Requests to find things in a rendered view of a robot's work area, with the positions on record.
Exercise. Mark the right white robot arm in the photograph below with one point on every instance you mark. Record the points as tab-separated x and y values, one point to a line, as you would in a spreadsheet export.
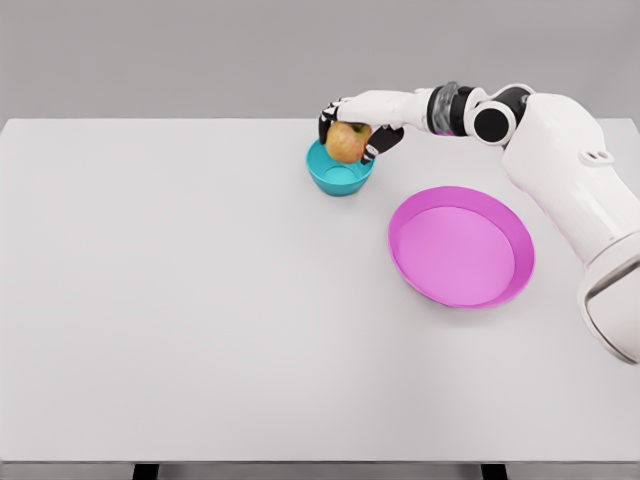
560	160

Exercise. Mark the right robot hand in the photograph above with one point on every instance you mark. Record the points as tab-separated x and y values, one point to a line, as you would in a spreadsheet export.
372	106

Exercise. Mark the blue bowl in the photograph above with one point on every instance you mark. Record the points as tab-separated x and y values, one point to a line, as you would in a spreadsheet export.
340	177

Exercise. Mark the pink plate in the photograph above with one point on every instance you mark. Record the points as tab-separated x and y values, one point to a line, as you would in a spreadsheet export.
460	249

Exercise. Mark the yellow-red apple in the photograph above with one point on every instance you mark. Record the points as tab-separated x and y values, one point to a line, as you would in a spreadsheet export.
346	143

